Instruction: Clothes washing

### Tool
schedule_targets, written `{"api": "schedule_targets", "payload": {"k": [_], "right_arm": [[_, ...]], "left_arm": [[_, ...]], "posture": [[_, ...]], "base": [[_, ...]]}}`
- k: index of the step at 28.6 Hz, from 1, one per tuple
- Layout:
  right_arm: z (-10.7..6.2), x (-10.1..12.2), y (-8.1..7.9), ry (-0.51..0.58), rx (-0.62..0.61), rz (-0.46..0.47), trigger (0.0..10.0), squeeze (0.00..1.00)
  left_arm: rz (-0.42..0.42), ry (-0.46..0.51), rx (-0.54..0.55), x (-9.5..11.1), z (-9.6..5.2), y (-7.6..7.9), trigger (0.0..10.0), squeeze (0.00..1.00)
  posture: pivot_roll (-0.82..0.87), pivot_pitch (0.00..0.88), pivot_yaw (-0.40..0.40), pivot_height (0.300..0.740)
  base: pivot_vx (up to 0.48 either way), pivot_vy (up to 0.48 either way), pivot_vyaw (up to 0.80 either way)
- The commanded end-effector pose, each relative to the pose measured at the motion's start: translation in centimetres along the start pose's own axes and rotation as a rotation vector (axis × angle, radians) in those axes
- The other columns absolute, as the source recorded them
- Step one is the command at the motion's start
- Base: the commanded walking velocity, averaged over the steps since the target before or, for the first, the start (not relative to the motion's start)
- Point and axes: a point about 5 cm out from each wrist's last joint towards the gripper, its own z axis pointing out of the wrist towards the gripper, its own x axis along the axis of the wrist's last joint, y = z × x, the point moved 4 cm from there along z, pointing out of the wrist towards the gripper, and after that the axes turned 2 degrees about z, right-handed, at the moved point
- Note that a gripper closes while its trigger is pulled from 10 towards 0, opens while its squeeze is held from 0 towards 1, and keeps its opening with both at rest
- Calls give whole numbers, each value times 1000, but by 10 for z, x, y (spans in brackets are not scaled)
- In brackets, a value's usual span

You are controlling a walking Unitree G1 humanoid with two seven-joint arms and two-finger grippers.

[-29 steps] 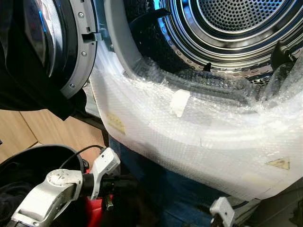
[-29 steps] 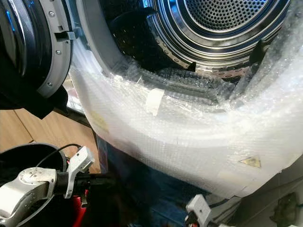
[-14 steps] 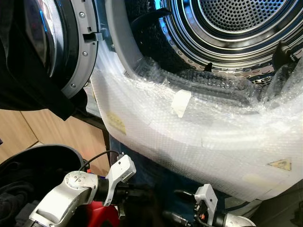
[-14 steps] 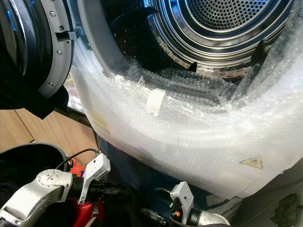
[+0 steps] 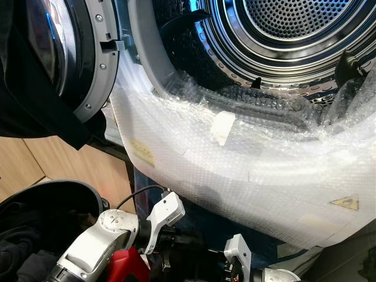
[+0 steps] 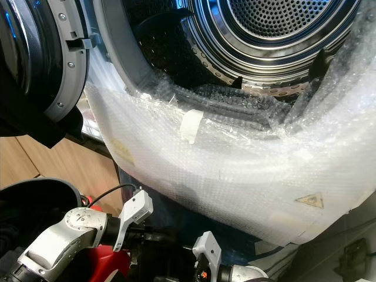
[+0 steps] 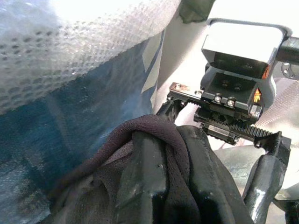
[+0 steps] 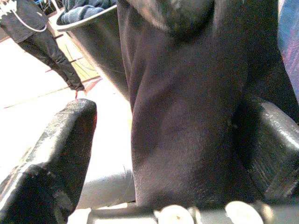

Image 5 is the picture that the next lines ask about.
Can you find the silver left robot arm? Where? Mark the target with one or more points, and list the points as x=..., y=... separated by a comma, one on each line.
x=97, y=241

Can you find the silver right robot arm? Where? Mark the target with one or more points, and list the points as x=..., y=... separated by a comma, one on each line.
x=279, y=276

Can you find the dark clothes pile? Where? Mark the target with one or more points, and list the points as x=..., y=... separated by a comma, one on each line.
x=20, y=247

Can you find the white front-load washing machine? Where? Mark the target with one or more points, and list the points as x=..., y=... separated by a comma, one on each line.
x=124, y=23

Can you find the red plastic part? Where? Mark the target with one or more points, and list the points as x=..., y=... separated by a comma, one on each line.
x=129, y=267

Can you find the yellow rectangular label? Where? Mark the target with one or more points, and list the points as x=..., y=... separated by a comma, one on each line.
x=143, y=154

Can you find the clear bubble wrap sheet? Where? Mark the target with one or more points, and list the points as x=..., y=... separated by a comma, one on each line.
x=235, y=170

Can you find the white tape piece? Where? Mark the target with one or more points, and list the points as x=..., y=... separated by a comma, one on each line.
x=223, y=128

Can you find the yellow triangle warning sticker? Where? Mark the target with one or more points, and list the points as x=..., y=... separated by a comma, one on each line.
x=346, y=204

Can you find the wooden cabinet panel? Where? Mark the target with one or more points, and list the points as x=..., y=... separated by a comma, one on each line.
x=53, y=164

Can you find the round grey washer door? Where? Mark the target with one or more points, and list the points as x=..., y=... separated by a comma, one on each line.
x=101, y=64

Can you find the grey rubber door gasket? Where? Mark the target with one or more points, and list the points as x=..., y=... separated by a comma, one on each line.
x=141, y=41

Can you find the perforated steel washer drum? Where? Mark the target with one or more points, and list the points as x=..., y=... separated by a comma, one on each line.
x=294, y=35

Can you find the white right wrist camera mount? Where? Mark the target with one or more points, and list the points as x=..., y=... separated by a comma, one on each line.
x=238, y=249

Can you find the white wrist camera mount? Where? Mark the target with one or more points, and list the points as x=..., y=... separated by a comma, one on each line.
x=238, y=249
x=167, y=208

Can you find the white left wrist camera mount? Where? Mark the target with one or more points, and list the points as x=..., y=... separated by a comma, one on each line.
x=167, y=208

